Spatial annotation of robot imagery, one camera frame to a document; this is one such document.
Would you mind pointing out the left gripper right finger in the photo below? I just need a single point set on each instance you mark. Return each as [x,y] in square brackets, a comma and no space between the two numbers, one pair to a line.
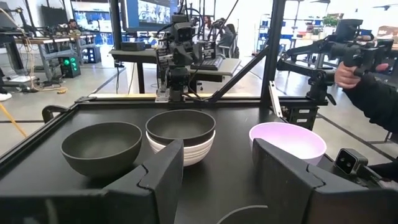
[286,186]

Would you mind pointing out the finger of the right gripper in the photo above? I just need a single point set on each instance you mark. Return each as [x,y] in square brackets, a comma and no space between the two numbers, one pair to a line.
[178,56]
[191,56]

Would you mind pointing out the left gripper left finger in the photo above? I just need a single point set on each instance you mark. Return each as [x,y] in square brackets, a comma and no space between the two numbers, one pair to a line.
[161,186]

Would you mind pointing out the lavender bowl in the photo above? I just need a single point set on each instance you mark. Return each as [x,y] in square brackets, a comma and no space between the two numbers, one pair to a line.
[289,140]

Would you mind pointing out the white ribbed bowl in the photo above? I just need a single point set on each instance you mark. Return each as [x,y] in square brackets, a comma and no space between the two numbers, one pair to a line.
[197,152]

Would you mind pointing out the black bowl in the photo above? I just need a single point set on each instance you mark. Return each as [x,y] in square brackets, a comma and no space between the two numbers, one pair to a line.
[99,155]
[245,217]
[180,127]

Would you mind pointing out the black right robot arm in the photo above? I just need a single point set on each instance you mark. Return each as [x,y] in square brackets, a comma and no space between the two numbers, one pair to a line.
[178,82]

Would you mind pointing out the person's forearm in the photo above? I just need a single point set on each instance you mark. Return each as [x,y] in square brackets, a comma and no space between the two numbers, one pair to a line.
[376,102]

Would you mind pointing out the black keyboard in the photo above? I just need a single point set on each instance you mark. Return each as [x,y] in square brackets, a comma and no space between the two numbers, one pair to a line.
[208,64]

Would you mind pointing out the person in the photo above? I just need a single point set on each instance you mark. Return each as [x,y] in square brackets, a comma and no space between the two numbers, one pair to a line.
[207,28]
[226,39]
[74,26]

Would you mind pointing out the small black device box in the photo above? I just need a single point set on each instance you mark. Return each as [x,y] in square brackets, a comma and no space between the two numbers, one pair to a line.
[133,46]

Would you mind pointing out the grey desk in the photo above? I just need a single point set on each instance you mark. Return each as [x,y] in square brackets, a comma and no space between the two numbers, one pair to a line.
[230,67]

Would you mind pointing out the computer monitor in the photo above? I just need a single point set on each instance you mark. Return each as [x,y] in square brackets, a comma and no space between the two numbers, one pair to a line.
[149,15]

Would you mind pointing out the black box with white labels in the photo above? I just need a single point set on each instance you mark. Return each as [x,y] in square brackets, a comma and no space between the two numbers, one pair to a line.
[298,118]

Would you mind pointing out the black computer with green lights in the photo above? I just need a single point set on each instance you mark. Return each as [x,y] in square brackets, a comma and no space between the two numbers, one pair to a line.
[70,67]

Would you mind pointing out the wooden workbench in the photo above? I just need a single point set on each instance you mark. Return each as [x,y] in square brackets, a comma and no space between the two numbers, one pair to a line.
[46,40]

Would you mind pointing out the person's hand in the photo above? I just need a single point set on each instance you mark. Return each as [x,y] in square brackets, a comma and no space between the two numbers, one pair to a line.
[345,76]

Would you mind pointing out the person's foot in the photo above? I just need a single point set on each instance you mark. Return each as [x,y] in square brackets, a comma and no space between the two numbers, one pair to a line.
[4,97]

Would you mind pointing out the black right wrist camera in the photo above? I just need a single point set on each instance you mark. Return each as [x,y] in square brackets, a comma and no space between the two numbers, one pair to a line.
[183,32]

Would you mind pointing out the black vertical frame post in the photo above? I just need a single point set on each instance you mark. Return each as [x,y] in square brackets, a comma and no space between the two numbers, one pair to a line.
[115,25]
[273,46]

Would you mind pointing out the small grey camera box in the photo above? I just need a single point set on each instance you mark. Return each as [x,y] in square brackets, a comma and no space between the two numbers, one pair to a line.
[349,161]

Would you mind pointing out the silver metal bracket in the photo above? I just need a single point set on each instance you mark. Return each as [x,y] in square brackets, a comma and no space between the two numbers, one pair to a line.
[275,99]

